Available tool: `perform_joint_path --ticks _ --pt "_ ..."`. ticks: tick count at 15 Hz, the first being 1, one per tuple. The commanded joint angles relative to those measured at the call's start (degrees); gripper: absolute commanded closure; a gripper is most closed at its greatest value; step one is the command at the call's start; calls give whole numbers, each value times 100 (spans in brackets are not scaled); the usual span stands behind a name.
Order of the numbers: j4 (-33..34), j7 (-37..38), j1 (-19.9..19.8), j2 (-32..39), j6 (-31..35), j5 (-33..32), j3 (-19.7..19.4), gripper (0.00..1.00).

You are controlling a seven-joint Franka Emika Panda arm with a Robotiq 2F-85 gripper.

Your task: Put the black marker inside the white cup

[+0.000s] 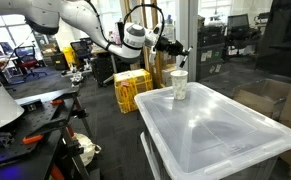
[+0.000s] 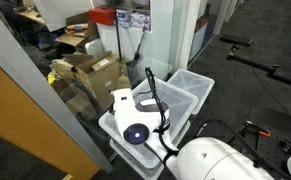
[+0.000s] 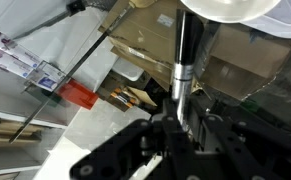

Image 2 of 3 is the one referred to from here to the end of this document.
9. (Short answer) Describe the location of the glass partition frame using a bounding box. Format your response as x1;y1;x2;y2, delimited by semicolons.
0;0;114;174

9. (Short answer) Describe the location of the white board panel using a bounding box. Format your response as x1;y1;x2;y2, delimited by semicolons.
31;0;94;33

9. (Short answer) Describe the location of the orange wooden panel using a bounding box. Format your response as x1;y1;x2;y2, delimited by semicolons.
0;54;101;180

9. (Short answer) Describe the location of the large open cardboard box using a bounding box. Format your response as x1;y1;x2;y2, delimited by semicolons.
74;50;123;113

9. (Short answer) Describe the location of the black perforated workbench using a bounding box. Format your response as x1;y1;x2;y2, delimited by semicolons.
248;114;291;180

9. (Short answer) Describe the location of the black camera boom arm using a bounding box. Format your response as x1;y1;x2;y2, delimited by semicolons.
225;44;291;91

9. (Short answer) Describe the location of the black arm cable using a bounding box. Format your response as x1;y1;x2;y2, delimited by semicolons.
144;66;180;158

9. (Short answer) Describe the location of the black dustpan with handle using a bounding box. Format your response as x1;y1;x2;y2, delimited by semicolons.
126;28;148;87

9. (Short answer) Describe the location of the black stereo camera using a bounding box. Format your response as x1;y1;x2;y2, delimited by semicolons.
219;33;255;48

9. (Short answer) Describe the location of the clear storage bin body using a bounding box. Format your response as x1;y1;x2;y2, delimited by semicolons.
169;119;193;146

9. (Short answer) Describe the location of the purple print white box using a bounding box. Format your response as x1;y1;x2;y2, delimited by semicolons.
116;8;133;28
130;11;152;32

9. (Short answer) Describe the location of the orange handled clamp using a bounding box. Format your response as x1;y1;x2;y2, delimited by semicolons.
243;119;272;138

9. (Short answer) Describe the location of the red metal box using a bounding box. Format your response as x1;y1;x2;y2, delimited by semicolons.
88;5;117;27

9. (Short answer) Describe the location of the small cardboard box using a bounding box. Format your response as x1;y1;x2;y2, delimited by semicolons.
64;91;98;121

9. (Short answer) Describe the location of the cardboard box with clutter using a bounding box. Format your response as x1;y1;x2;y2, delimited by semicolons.
54;11;93;48

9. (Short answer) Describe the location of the small clear plastic bin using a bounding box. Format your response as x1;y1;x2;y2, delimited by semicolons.
166;68;216;116

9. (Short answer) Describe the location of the flattened cardboard pile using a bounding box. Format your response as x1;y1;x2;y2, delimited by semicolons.
49;52;86;83

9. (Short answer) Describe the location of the straw broom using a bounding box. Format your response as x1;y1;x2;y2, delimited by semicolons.
114;19;133;92

